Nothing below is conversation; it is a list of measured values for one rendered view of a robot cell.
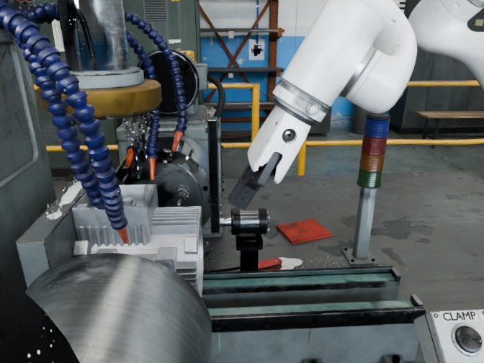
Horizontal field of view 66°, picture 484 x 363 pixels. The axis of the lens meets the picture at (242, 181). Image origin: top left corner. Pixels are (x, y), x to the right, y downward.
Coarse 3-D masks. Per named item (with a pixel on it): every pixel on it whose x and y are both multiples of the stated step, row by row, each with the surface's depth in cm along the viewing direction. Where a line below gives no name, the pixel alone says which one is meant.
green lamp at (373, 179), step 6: (360, 174) 99; (366, 174) 97; (372, 174) 96; (378, 174) 97; (360, 180) 99; (366, 180) 98; (372, 180) 97; (378, 180) 98; (366, 186) 98; (372, 186) 98; (378, 186) 98
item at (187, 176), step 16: (160, 144) 88; (192, 144) 96; (160, 160) 85; (176, 160) 85; (192, 160) 86; (208, 160) 98; (128, 176) 86; (144, 176) 86; (160, 176) 86; (176, 176) 86; (192, 176) 87; (208, 176) 88; (160, 192) 88; (176, 192) 85; (192, 192) 88; (208, 192) 89; (208, 208) 90
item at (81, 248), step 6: (186, 240) 62; (192, 240) 62; (78, 246) 61; (84, 246) 61; (90, 246) 62; (186, 246) 61; (192, 246) 61; (78, 252) 60; (84, 252) 60; (90, 252) 62; (186, 252) 61; (192, 252) 61
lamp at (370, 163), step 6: (366, 156) 96; (372, 156) 95; (378, 156) 95; (384, 156) 96; (360, 162) 98; (366, 162) 96; (372, 162) 95; (378, 162) 95; (360, 168) 98; (366, 168) 97; (372, 168) 96; (378, 168) 96
